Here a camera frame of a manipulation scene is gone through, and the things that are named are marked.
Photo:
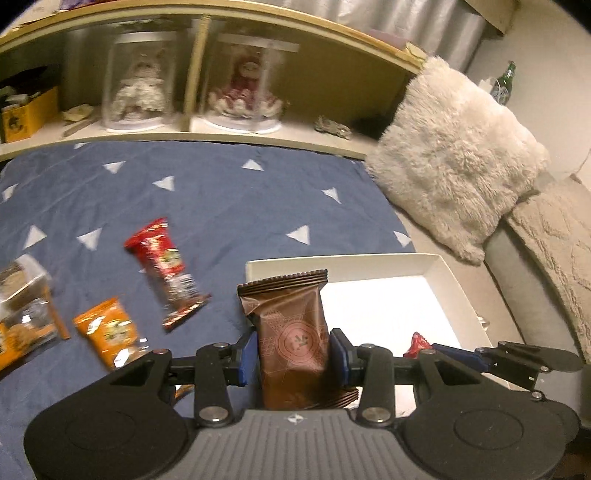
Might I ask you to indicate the fluffy white pillow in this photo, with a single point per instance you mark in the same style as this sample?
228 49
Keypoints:
452 157

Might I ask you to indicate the grey cushion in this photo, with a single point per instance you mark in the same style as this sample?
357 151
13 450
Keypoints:
512 286

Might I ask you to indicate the long red snack packet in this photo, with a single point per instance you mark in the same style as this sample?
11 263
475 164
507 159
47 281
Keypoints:
164 263

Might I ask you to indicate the clear case with white doll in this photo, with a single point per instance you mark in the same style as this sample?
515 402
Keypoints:
138 87

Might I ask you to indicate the blue triangle print quilt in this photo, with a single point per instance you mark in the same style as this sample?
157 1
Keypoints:
207 198

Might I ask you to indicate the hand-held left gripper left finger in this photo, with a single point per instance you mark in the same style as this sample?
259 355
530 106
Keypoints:
245 357

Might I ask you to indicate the wide orange snack packet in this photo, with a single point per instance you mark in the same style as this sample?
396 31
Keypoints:
23 337

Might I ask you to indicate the beige knitted cushion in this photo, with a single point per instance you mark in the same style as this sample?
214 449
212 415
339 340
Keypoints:
558 249

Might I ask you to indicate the yellow cardboard box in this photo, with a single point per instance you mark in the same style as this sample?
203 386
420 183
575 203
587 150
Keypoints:
27 117

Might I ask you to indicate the dark cloth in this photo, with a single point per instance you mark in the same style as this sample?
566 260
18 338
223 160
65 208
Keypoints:
23 81

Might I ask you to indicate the pale seashell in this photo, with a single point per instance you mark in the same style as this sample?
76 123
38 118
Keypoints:
78 113

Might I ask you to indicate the wooden shelf unit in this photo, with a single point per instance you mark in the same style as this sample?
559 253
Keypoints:
323 92

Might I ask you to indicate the grey clear pastry packet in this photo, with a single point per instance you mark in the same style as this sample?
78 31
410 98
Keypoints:
21 279

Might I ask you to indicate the grey curtain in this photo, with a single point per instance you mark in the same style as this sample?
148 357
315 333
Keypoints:
415 23

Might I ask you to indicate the green glass bottle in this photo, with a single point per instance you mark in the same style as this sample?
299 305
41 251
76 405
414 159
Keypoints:
504 85

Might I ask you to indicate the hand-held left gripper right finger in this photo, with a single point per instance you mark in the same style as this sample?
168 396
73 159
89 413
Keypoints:
339 357

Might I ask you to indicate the flat book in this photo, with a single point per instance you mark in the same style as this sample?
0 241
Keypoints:
385 37

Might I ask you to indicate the white shallow cardboard box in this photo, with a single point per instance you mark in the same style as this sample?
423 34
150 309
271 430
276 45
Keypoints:
383 300

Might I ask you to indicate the long orange snack packet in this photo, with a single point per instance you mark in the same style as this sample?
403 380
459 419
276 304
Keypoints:
108 330

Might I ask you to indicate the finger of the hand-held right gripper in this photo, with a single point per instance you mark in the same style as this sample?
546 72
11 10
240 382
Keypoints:
531 360

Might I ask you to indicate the brown foil snack packet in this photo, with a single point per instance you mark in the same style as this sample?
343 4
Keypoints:
291 332

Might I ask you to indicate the wooden stick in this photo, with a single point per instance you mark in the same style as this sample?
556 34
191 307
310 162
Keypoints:
81 127

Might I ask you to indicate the small grey figurine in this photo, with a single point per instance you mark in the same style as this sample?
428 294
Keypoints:
332 127

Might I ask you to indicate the clear case with red doll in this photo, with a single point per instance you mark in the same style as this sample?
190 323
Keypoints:
247 87

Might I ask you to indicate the small red candy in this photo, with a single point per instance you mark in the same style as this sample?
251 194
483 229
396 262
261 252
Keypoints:
418 345

